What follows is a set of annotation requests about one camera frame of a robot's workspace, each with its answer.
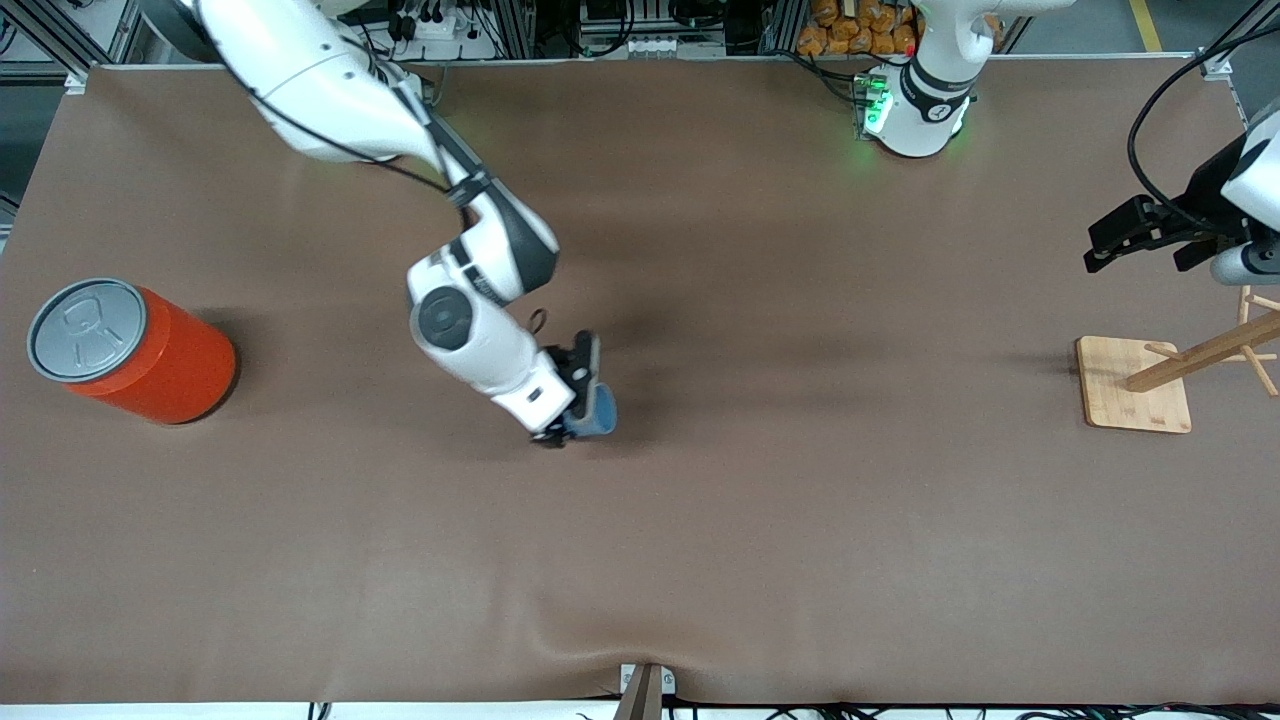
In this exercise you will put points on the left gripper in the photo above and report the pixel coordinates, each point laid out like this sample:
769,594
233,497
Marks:
1203,196

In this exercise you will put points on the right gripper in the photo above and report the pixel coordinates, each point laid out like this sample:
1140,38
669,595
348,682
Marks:
579,368

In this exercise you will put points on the light blue plastic cup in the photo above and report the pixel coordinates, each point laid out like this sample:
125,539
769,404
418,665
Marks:
603,412

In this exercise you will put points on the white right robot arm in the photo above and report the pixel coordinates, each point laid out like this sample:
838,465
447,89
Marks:
340,90

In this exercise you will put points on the wooden mug rack stand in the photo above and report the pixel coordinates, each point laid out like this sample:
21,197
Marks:
1135,390

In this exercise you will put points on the brown table mat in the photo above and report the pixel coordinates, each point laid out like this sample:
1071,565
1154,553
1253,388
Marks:
700,520

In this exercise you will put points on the bag of orange snacks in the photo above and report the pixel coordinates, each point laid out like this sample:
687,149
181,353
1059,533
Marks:
860,35

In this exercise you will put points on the white power strip black plugs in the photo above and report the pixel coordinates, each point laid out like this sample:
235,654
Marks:
440,25

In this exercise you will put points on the large orange can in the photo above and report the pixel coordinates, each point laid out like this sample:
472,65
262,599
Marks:
170,360

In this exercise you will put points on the aluminium frame structure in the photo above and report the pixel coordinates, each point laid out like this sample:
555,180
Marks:
60,35
1235,50

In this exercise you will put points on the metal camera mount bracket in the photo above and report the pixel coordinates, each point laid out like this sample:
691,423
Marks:
645,690

